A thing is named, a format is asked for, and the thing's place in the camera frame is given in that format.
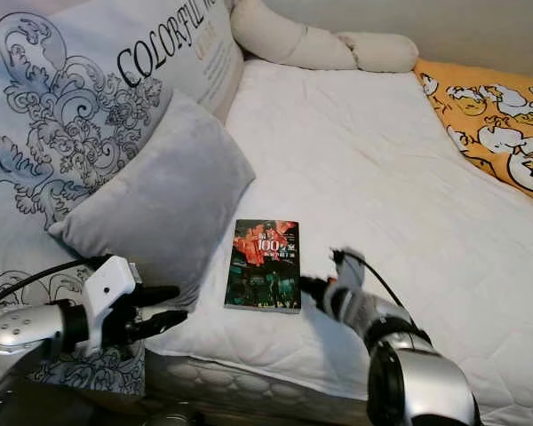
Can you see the cream knotted bolster cushion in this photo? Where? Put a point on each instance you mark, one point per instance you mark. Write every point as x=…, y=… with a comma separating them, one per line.
x=302, y=40

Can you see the grey plush pillow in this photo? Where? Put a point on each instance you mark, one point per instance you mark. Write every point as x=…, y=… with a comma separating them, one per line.
x=160, y=195

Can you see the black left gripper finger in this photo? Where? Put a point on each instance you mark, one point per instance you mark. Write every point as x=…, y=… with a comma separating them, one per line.
x=164, y=324
x=158, y=295

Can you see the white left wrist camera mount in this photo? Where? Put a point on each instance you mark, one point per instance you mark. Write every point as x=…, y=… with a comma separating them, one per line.
x=109, y=284

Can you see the white quilted mattress topper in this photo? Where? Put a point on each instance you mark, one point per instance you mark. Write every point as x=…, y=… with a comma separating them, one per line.
x=373, y=177

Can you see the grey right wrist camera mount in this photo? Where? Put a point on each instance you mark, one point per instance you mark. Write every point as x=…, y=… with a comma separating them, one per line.
x=352, y=271

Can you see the yellow duck print blanket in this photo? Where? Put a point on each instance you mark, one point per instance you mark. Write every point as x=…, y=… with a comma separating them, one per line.
x=497, y=124

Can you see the grey patterned mattress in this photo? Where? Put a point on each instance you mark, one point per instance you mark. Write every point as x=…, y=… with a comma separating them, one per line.
x=266, y=390

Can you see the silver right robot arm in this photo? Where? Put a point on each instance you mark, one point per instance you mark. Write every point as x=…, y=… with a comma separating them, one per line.
x=426, y=373

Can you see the dark red cover book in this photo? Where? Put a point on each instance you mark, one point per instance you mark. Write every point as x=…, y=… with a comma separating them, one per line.
x=264, y=266

